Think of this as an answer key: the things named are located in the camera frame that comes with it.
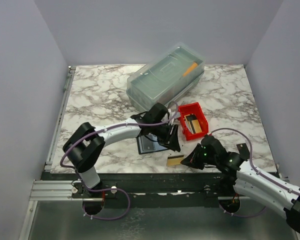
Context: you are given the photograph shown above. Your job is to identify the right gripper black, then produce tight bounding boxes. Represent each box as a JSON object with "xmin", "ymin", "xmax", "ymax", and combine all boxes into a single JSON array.
[{"xmin": 181, "ymin": 142, "xmax": 218, "ymax": 170}]

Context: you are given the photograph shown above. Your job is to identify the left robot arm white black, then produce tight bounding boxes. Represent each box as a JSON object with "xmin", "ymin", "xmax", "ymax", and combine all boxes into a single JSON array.
[{"xmin": 60, "ymin": 102, "xmax": 181, "ymax": 198}]

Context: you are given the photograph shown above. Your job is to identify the aluminium frame rail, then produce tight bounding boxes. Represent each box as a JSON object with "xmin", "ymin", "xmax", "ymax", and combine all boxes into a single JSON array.
[{"xmin": 29, "ymin": 180, "xmax": 73, "ymax": 201}]

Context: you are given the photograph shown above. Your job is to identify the stack of credit cards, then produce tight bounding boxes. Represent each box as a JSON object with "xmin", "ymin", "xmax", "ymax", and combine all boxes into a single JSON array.
[{"xmin": 184, "ymin": 114, "xmax": 202, "ymax": 134}]

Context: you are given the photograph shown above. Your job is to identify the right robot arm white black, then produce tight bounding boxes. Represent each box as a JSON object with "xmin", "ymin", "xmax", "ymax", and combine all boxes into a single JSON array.
[{"xmin": 181, "ymin": 135, "xmax": 300, "ymax": 234}]

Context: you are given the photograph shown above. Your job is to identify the black card holder wallet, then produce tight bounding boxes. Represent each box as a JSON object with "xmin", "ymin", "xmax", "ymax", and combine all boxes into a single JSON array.
[{"xmin": 136, "ymin": 134, "xmax": 168, "ymax": 155}]

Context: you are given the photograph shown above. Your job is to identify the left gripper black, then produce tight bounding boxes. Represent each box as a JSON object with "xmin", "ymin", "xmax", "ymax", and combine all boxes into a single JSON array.
[{"xmin": 150, "ymin": 122, "xmax": 181, "ymax": 152}]

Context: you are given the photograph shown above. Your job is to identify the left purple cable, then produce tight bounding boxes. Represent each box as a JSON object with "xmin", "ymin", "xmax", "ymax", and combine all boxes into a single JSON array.
[{"xmin": 59, "ymin": 101, "xmax": 180, "ymax": 170}]

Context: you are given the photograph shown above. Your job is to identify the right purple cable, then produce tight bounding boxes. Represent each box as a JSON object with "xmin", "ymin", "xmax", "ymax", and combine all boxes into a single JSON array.
[{"xmin": 207, "ymin": 127, "xmax": 300, "ymax": 198}]

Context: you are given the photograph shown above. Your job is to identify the red plastic bin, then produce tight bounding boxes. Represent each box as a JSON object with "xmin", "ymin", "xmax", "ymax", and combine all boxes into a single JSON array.
[{"xmin": 178, "ymin": 102, "xmax": 209, "ymax": 141}]

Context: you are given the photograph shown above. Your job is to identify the purple cable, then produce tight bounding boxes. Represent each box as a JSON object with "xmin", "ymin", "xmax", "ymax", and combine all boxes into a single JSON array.
[
  {"xmin": 59, "ymin": 101, "xmax": 180, "ymax": 170},
  {"xmin": 207, "ymin": 127, "xmax": 300, "ymax": 198}
]

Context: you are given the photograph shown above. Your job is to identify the black card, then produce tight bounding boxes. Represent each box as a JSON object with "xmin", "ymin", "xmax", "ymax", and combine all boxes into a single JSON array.
[{"xmin": 236, "ymin": 143, "xmax": 250, "ymax": 160}]

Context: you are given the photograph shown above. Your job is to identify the clear plastic storage box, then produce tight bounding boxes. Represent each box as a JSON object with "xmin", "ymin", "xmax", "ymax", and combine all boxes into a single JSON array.
[{"xmin": 126, "ymin": 43, "xmax": 205, "ymax": 112}]

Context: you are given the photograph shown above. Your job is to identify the gold magnetic stripe card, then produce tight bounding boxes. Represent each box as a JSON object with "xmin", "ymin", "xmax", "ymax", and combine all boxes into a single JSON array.
[{"xmin": 166, "ymin": 154, "xmax": 185, "ymax": 167}]

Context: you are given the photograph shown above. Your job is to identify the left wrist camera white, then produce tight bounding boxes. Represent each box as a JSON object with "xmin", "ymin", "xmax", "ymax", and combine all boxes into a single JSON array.
[{"xmin": 167, "ymin": 108, "xmax": 180, "ymax": 125}]

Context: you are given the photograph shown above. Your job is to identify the orange tool inside box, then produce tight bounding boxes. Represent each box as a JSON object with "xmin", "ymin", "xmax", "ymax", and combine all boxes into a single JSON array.
[{"xmin": 182, "ymin": 62, "xmax": 198, "ymax": 77}]

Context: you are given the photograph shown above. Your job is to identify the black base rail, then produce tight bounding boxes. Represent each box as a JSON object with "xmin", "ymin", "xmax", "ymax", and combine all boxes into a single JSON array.
[{"xmin": 72, "ymin": 172, "xmax": 241, "ymax": 208}]

